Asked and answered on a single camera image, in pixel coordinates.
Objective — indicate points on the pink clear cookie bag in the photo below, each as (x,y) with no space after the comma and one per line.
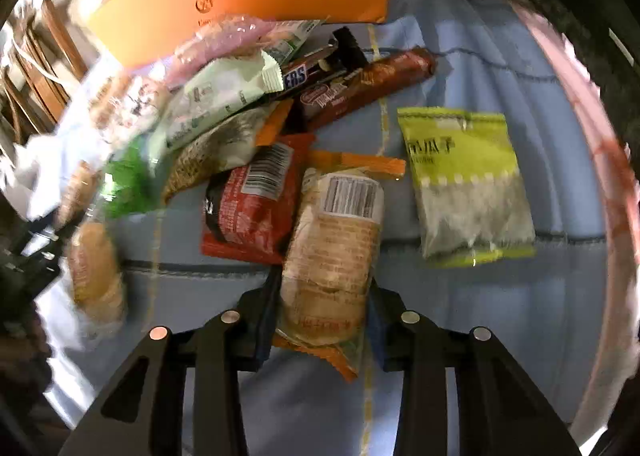
(225,44)

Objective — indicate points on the green snack packet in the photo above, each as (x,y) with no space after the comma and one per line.
(132,181)

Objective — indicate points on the blue striped tablecloth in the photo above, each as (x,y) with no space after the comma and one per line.
(450,336)

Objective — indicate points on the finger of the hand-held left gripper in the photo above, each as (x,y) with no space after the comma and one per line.
(37,256)

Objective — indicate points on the carved wooden chair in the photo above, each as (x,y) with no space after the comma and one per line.
(45,66)

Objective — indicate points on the clear rice cracker packet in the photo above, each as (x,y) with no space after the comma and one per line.
(215,156)

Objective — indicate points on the yellow-green snack packet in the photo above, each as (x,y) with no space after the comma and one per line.
(465,186)

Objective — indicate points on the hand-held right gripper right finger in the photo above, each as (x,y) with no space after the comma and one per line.
(376,323)

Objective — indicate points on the brown chocolate bar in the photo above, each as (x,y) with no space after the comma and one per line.
(310,69)

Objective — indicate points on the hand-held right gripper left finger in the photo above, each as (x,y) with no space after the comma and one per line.
(265,318)

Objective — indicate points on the red snack packet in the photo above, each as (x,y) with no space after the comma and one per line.
(250,206)

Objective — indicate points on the clear round cookie packet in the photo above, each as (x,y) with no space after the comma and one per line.
(95,276)

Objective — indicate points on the green white bar packet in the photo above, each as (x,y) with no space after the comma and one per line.
(215,96)

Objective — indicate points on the pink table cover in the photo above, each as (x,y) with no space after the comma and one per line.
(607,216)

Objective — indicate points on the orange-ended round cracker packet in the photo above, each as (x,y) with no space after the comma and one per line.
(330,256)

